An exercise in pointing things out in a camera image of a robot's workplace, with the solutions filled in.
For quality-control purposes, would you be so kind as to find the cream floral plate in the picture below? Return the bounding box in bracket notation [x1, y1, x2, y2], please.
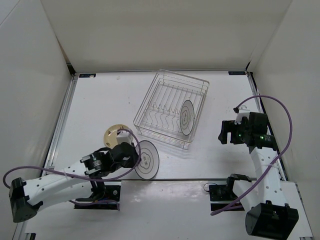
[103, 124, 131, 149]

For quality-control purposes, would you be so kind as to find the white plate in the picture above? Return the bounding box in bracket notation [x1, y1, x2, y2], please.
[135, 140, 160, 180]
[179, 99, 195, 136]

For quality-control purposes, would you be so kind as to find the wire dish rack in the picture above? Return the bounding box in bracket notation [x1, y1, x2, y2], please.
[133, 69, 210, 149]

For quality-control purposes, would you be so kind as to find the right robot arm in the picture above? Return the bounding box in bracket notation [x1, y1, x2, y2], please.
[218, 112, 299, 240]

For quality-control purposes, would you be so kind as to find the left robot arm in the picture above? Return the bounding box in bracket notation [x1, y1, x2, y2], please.
[5, 142, 141, 223]

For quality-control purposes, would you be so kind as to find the right corner label sticker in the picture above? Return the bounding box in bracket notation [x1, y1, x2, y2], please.
[228, 71, 246, 76]

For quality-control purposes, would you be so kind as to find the corner label sticker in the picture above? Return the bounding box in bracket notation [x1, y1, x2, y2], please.
[228, 71, 246, 76]
[78, 73, 96, 78]

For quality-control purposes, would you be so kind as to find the left corner label sticker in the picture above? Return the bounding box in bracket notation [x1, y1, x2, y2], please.
[78, 73, 96, 78]

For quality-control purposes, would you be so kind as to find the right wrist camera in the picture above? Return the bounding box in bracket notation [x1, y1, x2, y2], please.
[233, 105, 251, 125]

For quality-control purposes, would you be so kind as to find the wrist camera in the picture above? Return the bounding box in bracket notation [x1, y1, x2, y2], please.
[116, 129, 133, 145]
[233, 105, 251, 125]

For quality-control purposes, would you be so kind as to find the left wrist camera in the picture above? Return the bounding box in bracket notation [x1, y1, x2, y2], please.
[116, 129, 133, 145]

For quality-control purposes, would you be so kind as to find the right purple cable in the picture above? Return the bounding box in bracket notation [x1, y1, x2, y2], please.
[210, 94, 293, 216]

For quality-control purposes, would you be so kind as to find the purple cable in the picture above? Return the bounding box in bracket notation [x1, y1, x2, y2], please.
[210, 94, 293, 216]
[2, 128, 144, 211]

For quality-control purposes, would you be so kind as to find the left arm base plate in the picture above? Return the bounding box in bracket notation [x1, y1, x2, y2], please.
[70, 181, 121, 211]

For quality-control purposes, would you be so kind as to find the right aluminium frame rail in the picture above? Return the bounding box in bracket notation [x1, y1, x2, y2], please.
[246, 71, 315, 240]

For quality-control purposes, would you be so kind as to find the aluminium frame rail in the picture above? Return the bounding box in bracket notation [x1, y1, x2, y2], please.
[246, 71, 315, 240]
[12, 73, 78, 240]

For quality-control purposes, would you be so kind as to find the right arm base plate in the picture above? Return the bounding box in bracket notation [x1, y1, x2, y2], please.
[203, 173, 252, 212]

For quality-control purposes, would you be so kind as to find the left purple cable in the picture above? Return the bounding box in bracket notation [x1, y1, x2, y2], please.
[2, 128, 144, 211]

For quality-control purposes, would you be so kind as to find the left aluminium frame rail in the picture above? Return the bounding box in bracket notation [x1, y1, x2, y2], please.
[12, 73, 78, 240]

